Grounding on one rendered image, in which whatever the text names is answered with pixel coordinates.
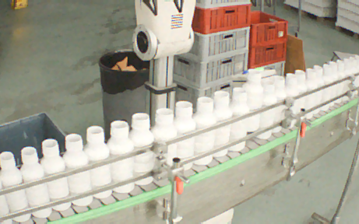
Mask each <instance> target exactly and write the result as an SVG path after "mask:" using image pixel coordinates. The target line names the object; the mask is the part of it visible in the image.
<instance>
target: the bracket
mask: <svg viewBox="0 0 359 224"><path fill-rule="evenodd" d="M349 76H350V78H349V79H348V80H350V84H349V86H348V88H349V89H350V91H349V90H347V96H348V97H350V98H351V97H352V96H353V92H351V90H352V89H355V90H357V94H358V95H359V88H357V87H356V86H354V84H353V83H352V82H355V78H356V76H354V75H349ZM284 100H285V102H284V106H286V107H288V109H286V110H285V114H284V115H285V117H286V118H285V119H283V120H281V121H282V124H281V125H280V127H282V128H284V129H288V128H290V126H291V121H290V120H289V119H288V118H290V117H293V118H294V119H296V125H297V132H296V136H295V140H294V147H293V152H292V156H289V155H288V149H289V145H290V143H287V144H286V146H285V151H284V152H285V153H286V156H284V157H283V163H282V166H283V167H284V168H285V169H286V170H288V172H287V173H286V178H287V179H286V181H290V179H291V177H293V176H294V175H295V166H296V164H298V160H297V150H298V146H299V142H300V138H301V137H302V138H303V137H304V134H305V131H306V127H307V126H309V127H310V128H311V127H312V123H310V122H309V121H306V120H307V115H305V114H304V112H305V109H304V108H301V112H300V115H296V114H294V111H293V110H291V109H290V107H293V106H294V99H293V98H290V97H287V98H285V99H284ZM358 112H359V96H358V101H357V108H356V113H355V115H354V120H352V119H351V118H350V114H351V109H350V110H349V113H348V117H349V119H350V120H347V126H346V127H347V130H349V131H350V139H353V137H354V136H355V135H356V127H357V125H358V121H357V117H358ZM350 121H353V122H352V130H351V129H349V128H348V123H349V122H350ZM152 145H153V151H152V152H153V153H155V154H156V155H157V156H156V157H155V158H154V164H155V165H157V166H159V167H157V168H155V169H152V171H153V175H152V177H153V178H154V179H155V180H157V181H159V180H163V179H168V180H170V181H171V182H172V183H171V197H166V198H165V199H164V207H165V208H167V211H165V212H164V221H165V220H166V223H167V224H180V222H181V216H179V215H178V214H177V210H178V195H179V194H181V193H182V189H183V182H184V183H186V184H190V183H191V180H189V179H188V178H187V177H185V176H184V170H185V168H184V167H183V166H182V165H181V164H180V162H181V159H180V158H179V157H174V158H173V166H170V165H168V164H167V158H165V157H164V156H162V155H163V154H165V153H167V151H168V145H167V144H166V143H164V141H162V140H161V141H158V142H154V143H152ZM287 157H289V158H290V159H289V161H288V163H289V165H290V167H289V168H287V167H286V164H285V163H286V161H287ZM163 168H165V169H166V170H167V171H166V170H164V169H163ZM170 206H171V210H170ZM0 224H4V222H3V220H2V219H0Z"/></svg>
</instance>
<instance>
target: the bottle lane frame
mask: <svg viewBox="0 0 359 224"><path fill-rule="evenodd" d="M357 101H358V98H355V100H352V101H351V102H349V103H347V104H344V105H343V106H341V107H340V108H336V109H335V110H333V111H331V112H329V113H328V114H326V115H324V116H321V117H320V118H318V119H315V120H313V121H310V123H312V127H311V128H310V127H309V126H307V127H306V131H305V134H304V137H303V138H302V137H301V138H300V142H299V146H298V150H297V160H298V164H296V166H295V173H296V172H297V171H299V170H301V169H303V168H304V167H306V166H307V165H310V164H311V163H313V162H314V161H316V160H317V159H319V158H320V157H321V156H323V155H324V154H326V153H327V152H328V151H330V150H331V149H333V148H335V147H336V146H338V145H339V144H340V143H342V142H345V141H346V140H347V139H348V138H349V137H350V131H349V130H347V127H346V126H347V120H350V119H349V117H348V113H349V110H350V109H351V114H350V118H351V119H352V120H354V115H355V113H356V108H357ZM357 121H358V125H357V127H356V132H358V131H359V112H358V117H357ZM296 132H297V129H296V130H295V131H290V133H288V134H286V135H283V136H282V137H279V138H277V137H276V139H275V140H272V141H271V142H269V141H268V142H267V144H265V145H262V146H260V145H259V147H258V148H256V149H250V151H249V152H247V153H245V154H240V156H238V157H235V158H233V159H232V158H231V157H230V160H228V161H226V162H225V163H219V165H217V166H214V167H211V168H209V167H208V168H207V170H203V171H201V172H198V173H196V172H195V171H194V172H195V175H193V176H190V177H187V178H188V179H189V180H191V183H190V184H186V183H184V182H183V189H182V193H181V194H179V195H178V210H177V214H178V215H179V216H181V222H180V224H201V223H203V222H205V221H207V220H209V219H211V218H213V217H215V216H218V215H220V214H222V213H224V212H226V211H228V210H230V209H232V208H234V207H236V206H238V205H240V204H242V203H245V202H246V201H248V200H249V199H251V198H253V197H255V196H256V195H258V194H261V193H262V192H264V191H267V190H268V189H270V188H271V187H273V186H275V185H276V184H278V183H279V182H281V181H283V180H285V179H287V178H286V173H287V172H288V170H286V169H285V168H284V167H283V166H282V163H283V157H284V156H286V153H285V152H284V151H285V146H286V144H287V143H290V145H289V149H288V155H289V156H292V152H293V147H294V140H295V136H296ZM171 183H172V182H170V183H169V184H166V185H164V186H162V187H158V186H157V185H156V186H157V189H154V190H152V191H144V190H143V189H142V190H143V193H142V194H139V195H135V196H131V195H130V194H128V195H129V196H130V198H126V199H124V200H122V201H119V200H117V199H115V200H116V202H115V203H114V202H113V203H110V204H109V205H104V204H103V203H102V202H101V204H102V206H100V207H99V208H95V209H91V208H89V207H88V206H87V208H88V209H89V211H85V212H81V213H77V212H76V211H75V210H73V211H74V212H75V215H70V216H68V217H64V216H62V215H61V218H60V219H57V220H54V221H50V220H49V219H48V218H47V221H48V223H43V224H167V223H166V220H165V221H164V212H165V211H167V208H165V207H164V199H165V198H166V197H171Z"/></svg>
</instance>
